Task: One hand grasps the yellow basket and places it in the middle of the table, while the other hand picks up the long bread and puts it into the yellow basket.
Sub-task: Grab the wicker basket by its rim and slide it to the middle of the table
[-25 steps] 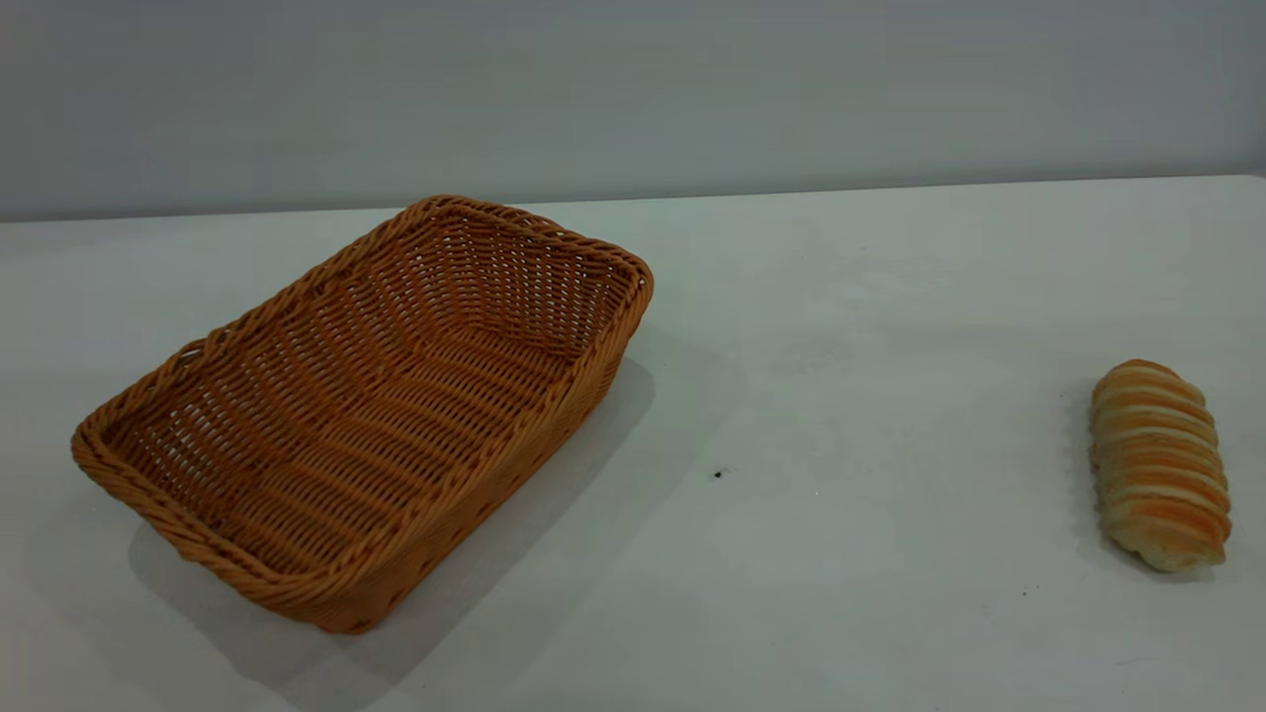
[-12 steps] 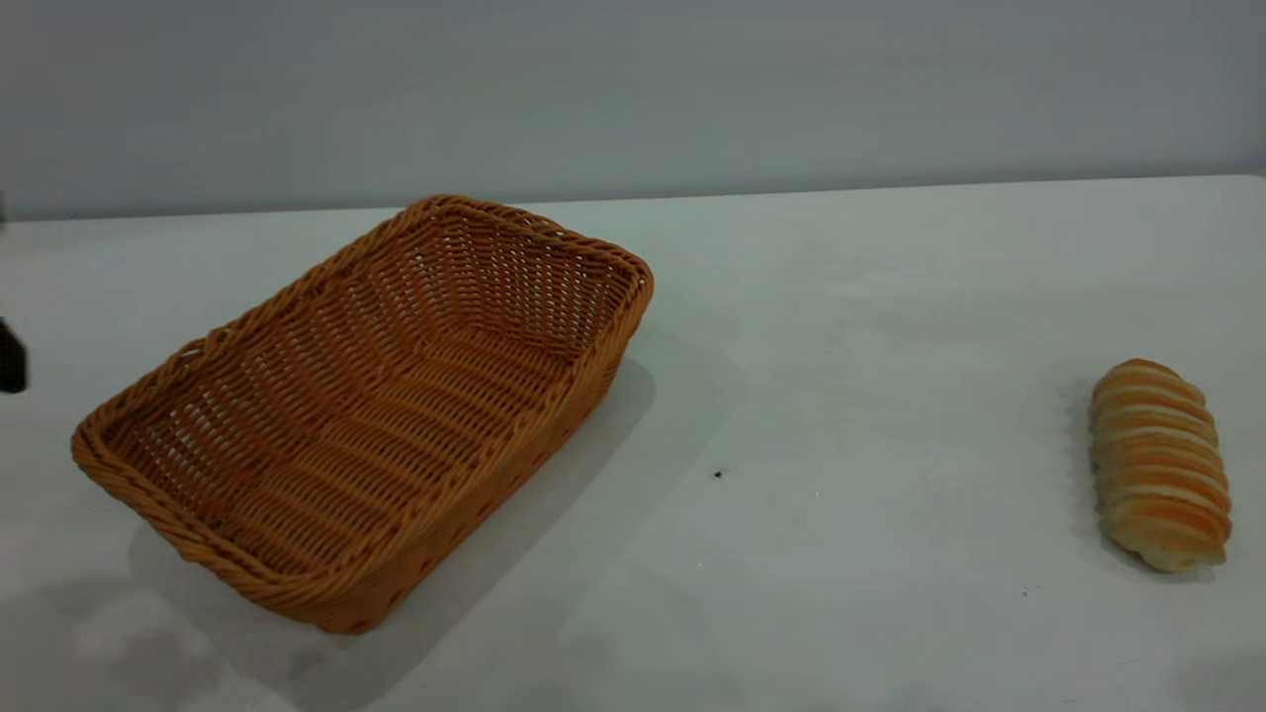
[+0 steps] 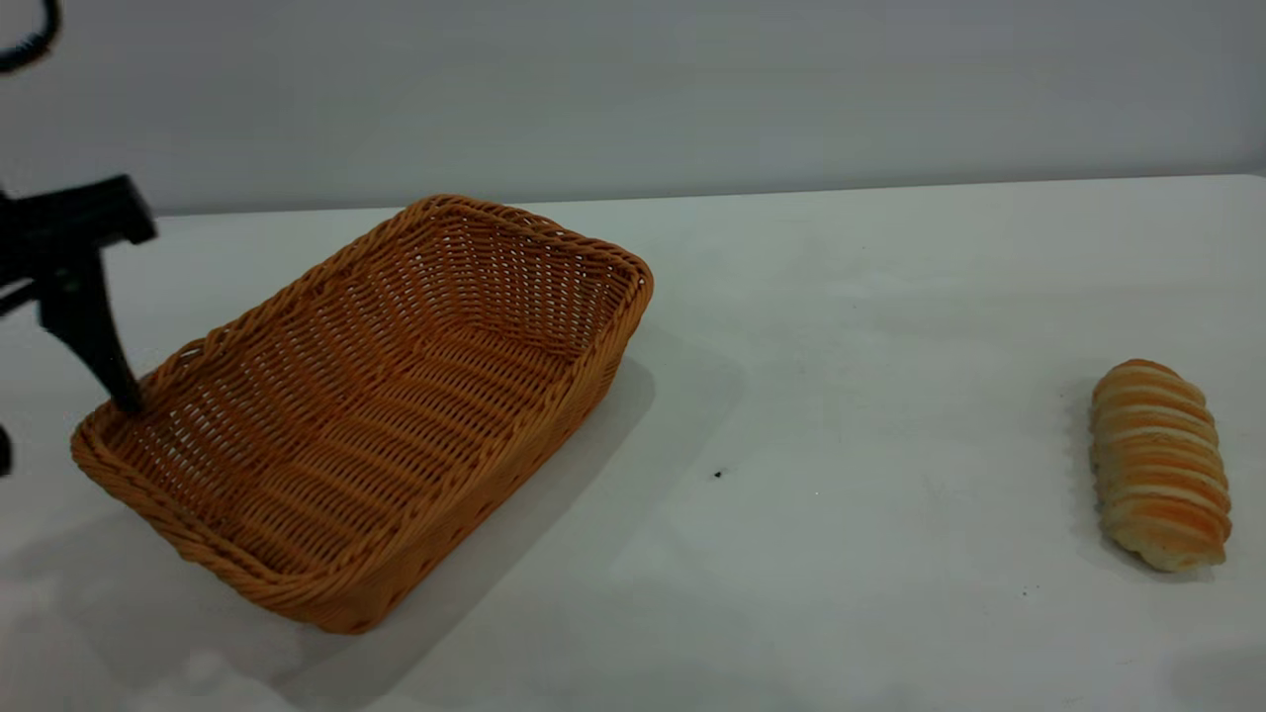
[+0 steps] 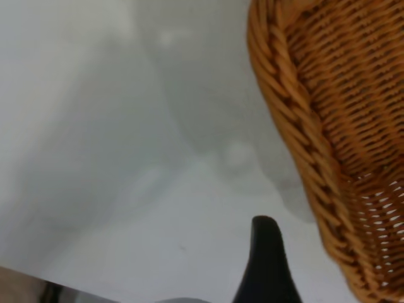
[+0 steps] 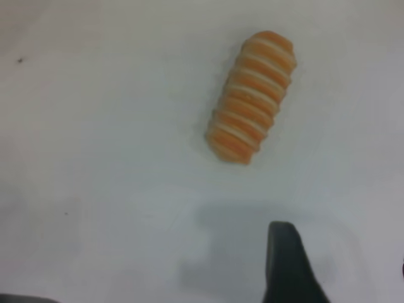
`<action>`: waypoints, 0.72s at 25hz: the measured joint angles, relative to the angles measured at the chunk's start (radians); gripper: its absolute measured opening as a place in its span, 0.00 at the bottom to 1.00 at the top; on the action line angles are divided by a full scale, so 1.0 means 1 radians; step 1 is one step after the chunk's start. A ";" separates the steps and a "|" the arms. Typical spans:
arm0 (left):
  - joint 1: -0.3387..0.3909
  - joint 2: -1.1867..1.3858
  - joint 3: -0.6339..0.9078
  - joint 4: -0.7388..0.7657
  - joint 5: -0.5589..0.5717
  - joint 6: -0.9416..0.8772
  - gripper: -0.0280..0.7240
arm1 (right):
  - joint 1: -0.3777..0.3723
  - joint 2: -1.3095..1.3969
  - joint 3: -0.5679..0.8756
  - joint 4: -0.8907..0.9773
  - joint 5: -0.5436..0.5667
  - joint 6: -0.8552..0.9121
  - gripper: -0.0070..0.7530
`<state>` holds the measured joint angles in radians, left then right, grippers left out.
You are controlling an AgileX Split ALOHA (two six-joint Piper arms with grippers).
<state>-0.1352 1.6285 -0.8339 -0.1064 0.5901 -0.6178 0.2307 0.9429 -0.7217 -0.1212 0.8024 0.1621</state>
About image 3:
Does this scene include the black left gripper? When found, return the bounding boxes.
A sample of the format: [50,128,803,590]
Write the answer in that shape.
[0,176,157,478]

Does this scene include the orange woven wicker basket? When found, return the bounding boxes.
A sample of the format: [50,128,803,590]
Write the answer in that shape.
[71,195,655,635]

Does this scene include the striped spiral bread roll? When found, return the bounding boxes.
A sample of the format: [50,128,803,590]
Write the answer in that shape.
[1090,359,1233,574]

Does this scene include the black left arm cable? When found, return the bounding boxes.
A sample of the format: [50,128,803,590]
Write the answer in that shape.
[0,0,62,75]

